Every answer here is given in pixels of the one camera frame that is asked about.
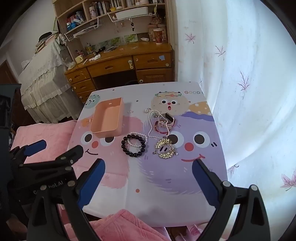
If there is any white storage box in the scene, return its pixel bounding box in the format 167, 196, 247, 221
115, 6, 149, 20

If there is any wooden bookshelf hutch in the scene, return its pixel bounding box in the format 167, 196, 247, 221
52, 0, 171, 47

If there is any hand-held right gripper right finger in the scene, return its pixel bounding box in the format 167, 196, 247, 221
192, 159, 271, 241

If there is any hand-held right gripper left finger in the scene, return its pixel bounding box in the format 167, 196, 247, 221
26, 158, 106, 241

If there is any pearl necklace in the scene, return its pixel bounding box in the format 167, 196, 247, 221
148, 110, 171, 140

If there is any wooden desk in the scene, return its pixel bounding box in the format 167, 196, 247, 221
64, 43, 174, 103

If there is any white lace furniture cover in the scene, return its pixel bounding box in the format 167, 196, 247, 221
18, 39, 80, 123

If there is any pink fleece blanket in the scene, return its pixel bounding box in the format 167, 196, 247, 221
58, 208, 172, 241

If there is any red printed cup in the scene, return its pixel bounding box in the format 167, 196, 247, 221
154, 28, 164, 44

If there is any black bead bracelet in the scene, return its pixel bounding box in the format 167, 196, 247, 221
121, 134, 147, 158

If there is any pink bed quilt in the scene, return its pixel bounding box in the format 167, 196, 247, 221
9, 120, 79, 167

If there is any gold ornate hair comb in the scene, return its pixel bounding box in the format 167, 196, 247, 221
153, 137, 179, 159

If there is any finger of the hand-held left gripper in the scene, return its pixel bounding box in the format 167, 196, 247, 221
9, 140, 47, 163
20, 145, 84, 169

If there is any pearl bracelet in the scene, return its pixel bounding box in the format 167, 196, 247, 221
127, 132, 148, 148

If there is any stack of papers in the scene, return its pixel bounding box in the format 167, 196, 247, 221
35, 38, 57, 54

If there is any white leaf print curtain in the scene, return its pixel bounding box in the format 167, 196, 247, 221
174, 0, 296, 241

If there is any white wire hanging rack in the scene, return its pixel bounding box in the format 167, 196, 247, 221
65, 20, 104, 42

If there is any red cord bracelet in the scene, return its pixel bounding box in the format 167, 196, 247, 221
155, 124, 170, 134

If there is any floral gift box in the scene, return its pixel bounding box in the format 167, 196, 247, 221
148, 27, 167, 42

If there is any row of books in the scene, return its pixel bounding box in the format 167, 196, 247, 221
89, 0, 126, 17

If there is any pink strap wristwatch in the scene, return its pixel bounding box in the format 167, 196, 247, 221
154, 112, 176, 131

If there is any pink plastic box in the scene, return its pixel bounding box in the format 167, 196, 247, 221
90, 97, 125, 139

